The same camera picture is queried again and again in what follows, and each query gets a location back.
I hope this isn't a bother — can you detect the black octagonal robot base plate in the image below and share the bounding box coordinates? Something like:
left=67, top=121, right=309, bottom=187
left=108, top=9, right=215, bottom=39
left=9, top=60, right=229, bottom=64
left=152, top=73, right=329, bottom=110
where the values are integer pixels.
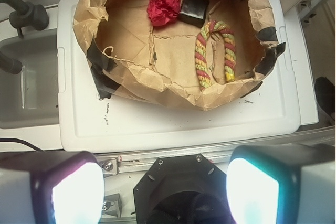
left=133, top=154, right=235, bottom=223

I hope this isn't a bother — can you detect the metal corner bracket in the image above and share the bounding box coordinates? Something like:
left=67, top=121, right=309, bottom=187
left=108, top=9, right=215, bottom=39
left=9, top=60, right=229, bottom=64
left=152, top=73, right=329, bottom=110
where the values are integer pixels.
left=102, top=193, right=122, bottom=218

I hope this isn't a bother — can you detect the black box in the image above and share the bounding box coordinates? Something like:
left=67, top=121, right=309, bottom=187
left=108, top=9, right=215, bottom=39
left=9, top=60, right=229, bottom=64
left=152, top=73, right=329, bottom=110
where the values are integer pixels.
left=178, top=0, right=209, bottom=28

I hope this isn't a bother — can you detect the grey toy faucet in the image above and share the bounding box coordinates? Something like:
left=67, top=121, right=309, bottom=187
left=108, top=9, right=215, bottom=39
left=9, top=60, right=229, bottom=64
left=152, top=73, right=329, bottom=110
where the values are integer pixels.
left=1, top=0, right=49, bottom=39

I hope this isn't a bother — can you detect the white plastic bin lid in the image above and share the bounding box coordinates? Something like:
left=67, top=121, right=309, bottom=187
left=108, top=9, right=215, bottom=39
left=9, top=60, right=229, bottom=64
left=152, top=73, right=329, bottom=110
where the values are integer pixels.
left=57, top=0, right=301, bottom=153

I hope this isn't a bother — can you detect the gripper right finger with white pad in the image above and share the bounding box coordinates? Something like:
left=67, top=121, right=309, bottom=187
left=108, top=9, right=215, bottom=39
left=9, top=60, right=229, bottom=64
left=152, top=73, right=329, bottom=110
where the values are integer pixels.
left=226, top=144, right=335, bottom=223

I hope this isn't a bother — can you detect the aluminium extrusion rail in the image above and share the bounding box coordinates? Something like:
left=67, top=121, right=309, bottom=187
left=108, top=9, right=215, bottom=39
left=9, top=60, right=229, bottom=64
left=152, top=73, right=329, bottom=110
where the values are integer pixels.
left=96, top=125, right=336, bottom=176

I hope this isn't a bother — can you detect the brown paper bag tray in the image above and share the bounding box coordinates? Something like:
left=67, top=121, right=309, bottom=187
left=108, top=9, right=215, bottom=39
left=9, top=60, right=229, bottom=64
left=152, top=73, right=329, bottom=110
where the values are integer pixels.
left=73, top=0, right=286, bottom=111

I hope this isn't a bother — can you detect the black cable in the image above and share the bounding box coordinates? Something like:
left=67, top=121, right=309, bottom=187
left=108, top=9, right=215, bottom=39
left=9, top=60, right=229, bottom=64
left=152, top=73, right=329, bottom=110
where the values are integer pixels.
left=0, top=137, right=44, bottom=152

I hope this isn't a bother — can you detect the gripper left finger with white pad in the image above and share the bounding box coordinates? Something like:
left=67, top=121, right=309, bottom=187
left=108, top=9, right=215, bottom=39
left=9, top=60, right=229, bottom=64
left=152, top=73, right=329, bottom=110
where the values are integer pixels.
left=1, top=151, right=104, bottom=223

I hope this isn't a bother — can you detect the red crumpled cloth ball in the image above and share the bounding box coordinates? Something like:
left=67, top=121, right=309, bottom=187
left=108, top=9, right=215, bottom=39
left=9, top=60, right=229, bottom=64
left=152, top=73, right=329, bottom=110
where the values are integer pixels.
left=146, top=0, right=181, bottom=27

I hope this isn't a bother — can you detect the grey toy sink basin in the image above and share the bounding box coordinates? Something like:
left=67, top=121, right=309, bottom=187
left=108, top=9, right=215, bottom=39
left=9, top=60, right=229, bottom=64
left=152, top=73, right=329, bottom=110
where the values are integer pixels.
left=1, top=29, right=59, bottom=129

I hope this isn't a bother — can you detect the multicolour twisted rope toy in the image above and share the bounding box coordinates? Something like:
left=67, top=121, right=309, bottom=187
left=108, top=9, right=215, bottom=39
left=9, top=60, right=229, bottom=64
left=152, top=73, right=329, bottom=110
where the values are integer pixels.
left=194, top=20, right=236, bottom=90

